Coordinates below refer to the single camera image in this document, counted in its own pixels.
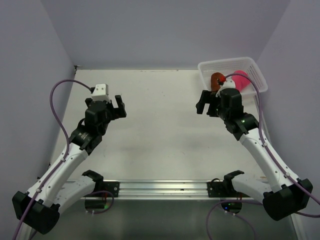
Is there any brown towel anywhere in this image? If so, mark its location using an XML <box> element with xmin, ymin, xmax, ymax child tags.
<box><xmin>210</xmin><ymin>72</ymin><xmax>226</xmax><ymax>93</ymax></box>

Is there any pink towel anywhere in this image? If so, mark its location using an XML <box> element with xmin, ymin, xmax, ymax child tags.
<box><xmin>231</xmin><ymin>70</ymin><xmax>251</xmax><ymax>92</ymax></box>

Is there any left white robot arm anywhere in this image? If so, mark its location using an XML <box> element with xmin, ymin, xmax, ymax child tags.
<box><xmin>12</xmin><ymin>95</ymin><xmax>127</xmax><ymax>239</ymax></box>

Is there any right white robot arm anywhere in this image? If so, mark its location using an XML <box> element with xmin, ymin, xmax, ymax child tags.
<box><xmin>195</xmin><ymin>88</ymin><xmax>313</xmax><ymax>221</ymax></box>

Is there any white plastic basket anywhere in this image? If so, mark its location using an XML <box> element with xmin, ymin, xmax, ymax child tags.
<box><xmin>197</xmin><ymin>57</ymin><xmax>268</xmax><ymax>93</ymax></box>

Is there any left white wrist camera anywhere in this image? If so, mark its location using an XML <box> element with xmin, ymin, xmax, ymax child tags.
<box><xmin>91</xmin><ymin>83</ymin><xmax>111</xmax><ymax>103</ymax></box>

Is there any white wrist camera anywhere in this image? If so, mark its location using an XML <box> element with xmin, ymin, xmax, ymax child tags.
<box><xmin>215</xmin><ymin>79</ymin><xmax>236</xmax><ymax>97</ymax></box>
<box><xmin>91</xmin><ymin>83</ymin><xmax>111</xmax><ymax>103</ymax></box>

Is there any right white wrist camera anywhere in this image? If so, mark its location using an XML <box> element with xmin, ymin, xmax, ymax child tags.
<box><xmin>215</xmin><ymin>79</ymin><xmax>236</xmax><ymax>97</ymax></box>

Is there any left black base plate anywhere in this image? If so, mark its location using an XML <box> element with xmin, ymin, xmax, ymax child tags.
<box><xmin>94</xmin><ymin>180</ymin><xmax>120</xmax><ymax>198</ymax></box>

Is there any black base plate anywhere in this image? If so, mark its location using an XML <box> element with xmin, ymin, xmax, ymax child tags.
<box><xmin>94</xmin><ymin>180</ymin><xmax>120</xmax><ymax>198</ymax></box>
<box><xmin>206</xmin><ymin>181</ymin><xmax>240</xmax><ymax>199</ymax></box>

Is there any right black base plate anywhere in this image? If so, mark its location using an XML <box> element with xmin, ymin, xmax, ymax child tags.
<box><xmin>206</xmin><ymin>181</ymin><xmax>240</xmax><ymax>199</ymax></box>

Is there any aluminium mounting rail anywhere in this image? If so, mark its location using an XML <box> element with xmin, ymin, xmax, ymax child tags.
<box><xmin>62</xmin><ymin>178</ymin><xmax>253</xmax><ymax>201</ymax></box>

